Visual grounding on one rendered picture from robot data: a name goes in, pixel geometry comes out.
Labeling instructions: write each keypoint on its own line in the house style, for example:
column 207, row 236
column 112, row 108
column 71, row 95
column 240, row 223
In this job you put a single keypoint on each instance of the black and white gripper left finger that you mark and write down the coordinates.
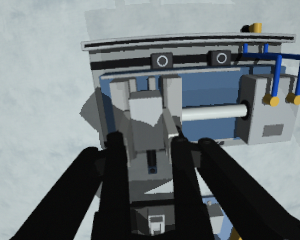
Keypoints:
column 60, row 213

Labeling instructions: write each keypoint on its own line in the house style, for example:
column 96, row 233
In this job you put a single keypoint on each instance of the yellow rectangular block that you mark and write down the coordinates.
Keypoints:
column 234, row 235

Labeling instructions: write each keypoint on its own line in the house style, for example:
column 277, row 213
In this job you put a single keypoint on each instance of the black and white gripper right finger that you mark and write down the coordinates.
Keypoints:
column 253, row 212

